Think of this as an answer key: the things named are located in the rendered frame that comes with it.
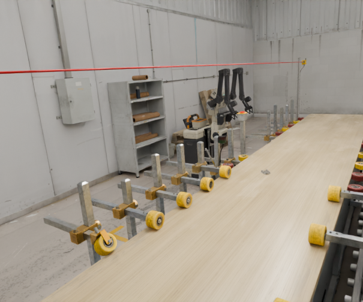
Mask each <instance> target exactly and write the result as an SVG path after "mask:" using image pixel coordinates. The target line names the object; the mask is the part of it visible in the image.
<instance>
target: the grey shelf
mask: <svg viewBox="0 0 363 302"><path fill-rule="evenodd" d="M138 86H139V89H140V92H149V96H146V97H142V98H139V99H137V98H135V99H130V94H131V93H136V87H138ZM161 86H162V87H161ZM107 88H108V93H109V102H110V111H111V116H112V125H113V133H114V139H115V147H116V156H117V162H118V170H119V175H121V174H122V173H121V171H127V172H131V173H135V174H136V178H139V171H140V170H142V169H144V168H146V167H149V166H151V165H152V161H151V155H153V154H155V153H157V154H159V155H160V161H163V160H165V159H168V161H170V158H169V144H168V136H167V122H166V108H165V101H164V87H163V79H162V78H157V79H147V80H133V81H119V82H111V83H107ZM143 90H144V91H143ZM162 93H163V94H162ZM163 106H164V108H163ZM148 110H149V111H148ZM156 111H157V112H158V113H160V116H159V117H155V118H152V119H147V120H143V121H139V122H133V116H132V115H135V114H140V113H146V112H152V113H153V112H156ZM164 121H165V122H164ZM149 122H150V123H149ZM165 127H166V128H165ZM149 132H151V133H152V134H154V133H158V136H157V137H155V138H152V139H149V140H146V141H143V142H141V143H137V144H136V142H135V136H138V135H142V134H146V133H149ZM166 141H167V142H166Z"/></svg>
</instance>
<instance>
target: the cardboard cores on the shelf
mask: <svg viewBox="0 0 363 302"><path fill-rule="evenodd" d="M146 96H149V92H140V97H141V98H142V97H146ZM135 98H137V97H136V93H131V94H130V99H135ZM132 116H133V122H139V121H143V120H147V119H152V118H155V117H159V116H160V113H158V112H157V111H156V112H153V113H152V112H146V113H140V114H135V115H132ZM157 136H158V133H154V134H152V133H151V132H149V133H146V134H142V135H138V136H135V142H136V144H137V143H141V142H143V141H146V140H149V139H152V138H155V137H157Z"/></svg>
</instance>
